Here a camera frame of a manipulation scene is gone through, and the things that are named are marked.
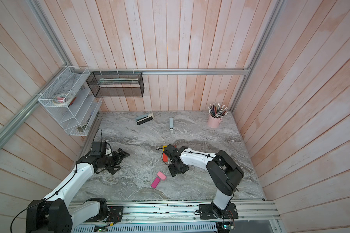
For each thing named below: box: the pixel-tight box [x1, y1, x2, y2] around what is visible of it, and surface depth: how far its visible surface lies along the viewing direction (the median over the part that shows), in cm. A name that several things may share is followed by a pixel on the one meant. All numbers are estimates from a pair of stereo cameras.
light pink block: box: [156, 170, 167, 181], surface depth 87 cm
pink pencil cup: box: [207, 114, 223, 129], surface depth 109 cm
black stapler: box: [135, 113, 154, 126], surface depth 114 cm
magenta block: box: [150, 176, 161, 189], surface depth 86 cm
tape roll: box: [52, 93, 72, 106], surface depth 75 cm
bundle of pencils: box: [208, 101, 229, 118], surface depth 106 cm
